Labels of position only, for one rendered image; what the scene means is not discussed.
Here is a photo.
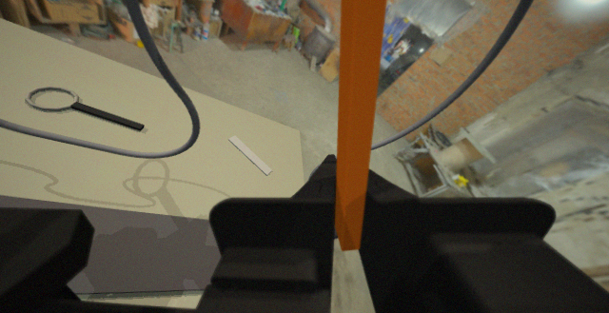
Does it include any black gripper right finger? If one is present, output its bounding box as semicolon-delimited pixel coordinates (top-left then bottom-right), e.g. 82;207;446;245
359;169;556;313

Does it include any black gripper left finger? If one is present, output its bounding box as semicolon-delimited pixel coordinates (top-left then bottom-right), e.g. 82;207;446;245
209;154;337;313

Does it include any grey ring with black handle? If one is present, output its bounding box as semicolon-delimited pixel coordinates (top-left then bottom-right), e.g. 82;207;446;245
25;87;144;131

